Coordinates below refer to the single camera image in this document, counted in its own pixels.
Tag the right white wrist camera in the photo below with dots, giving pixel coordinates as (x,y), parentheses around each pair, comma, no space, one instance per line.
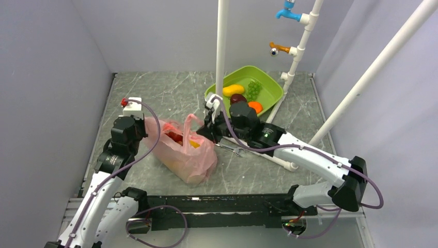
(213,104)

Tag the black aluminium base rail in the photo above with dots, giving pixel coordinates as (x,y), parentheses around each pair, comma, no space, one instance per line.
(143,212)

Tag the pink plastic bag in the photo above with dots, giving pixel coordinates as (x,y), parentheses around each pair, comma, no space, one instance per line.
(191,165)

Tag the silver open-end wrench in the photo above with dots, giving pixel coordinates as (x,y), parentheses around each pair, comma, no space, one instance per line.
(236,150)

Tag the blue plastic faucet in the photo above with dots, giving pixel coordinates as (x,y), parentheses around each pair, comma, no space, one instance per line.
(286,12)

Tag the white diagonal pole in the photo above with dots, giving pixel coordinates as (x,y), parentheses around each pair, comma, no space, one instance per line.
(419,16)

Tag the white PVC pipe frame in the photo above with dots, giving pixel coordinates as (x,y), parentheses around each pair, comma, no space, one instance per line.
(309,21)

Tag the dark red fake apple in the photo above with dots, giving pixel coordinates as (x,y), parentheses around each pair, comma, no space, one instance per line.
(235,98)

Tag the orange fake persimmon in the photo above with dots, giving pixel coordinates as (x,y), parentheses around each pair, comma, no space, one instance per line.
(256,106)

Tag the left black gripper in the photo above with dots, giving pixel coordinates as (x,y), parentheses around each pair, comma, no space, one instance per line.
(140,121)

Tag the yellow fake fruit in bag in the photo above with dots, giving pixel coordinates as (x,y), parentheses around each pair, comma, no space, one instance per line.
(194,144)

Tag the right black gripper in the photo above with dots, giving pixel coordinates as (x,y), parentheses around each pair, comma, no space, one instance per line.
(207,132)

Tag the green fake grapes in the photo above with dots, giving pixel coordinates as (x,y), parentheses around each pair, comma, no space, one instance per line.
(253,90)

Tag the yellow fake mango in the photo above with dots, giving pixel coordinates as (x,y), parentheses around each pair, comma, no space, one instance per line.
(233,89)

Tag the orange plastic faucet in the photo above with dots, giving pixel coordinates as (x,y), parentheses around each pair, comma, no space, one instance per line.
(275,49)

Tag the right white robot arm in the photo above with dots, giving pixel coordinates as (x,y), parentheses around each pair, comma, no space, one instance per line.
(344,179)

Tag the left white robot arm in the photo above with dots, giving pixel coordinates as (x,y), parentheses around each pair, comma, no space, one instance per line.
(99,191)

